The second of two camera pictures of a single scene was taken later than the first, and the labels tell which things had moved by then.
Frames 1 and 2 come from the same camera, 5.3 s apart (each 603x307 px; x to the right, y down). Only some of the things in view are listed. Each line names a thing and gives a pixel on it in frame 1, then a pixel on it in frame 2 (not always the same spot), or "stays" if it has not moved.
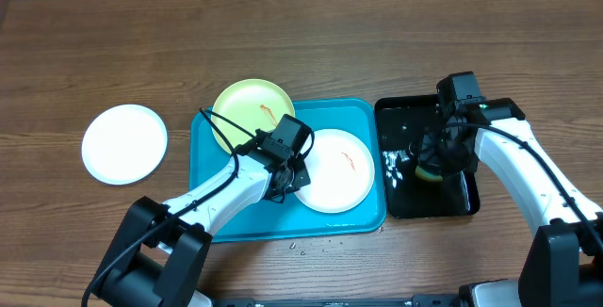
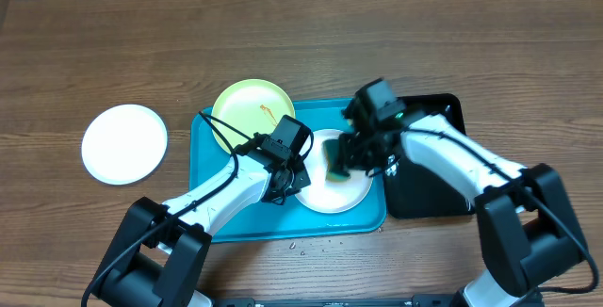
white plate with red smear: (341, 169) stays
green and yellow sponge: (419, 173) to (334, 170)
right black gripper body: (434, 152) to (355, 148)
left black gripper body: (300, 179) stays
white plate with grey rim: (123, 144) stays
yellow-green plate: (243, 106) stays
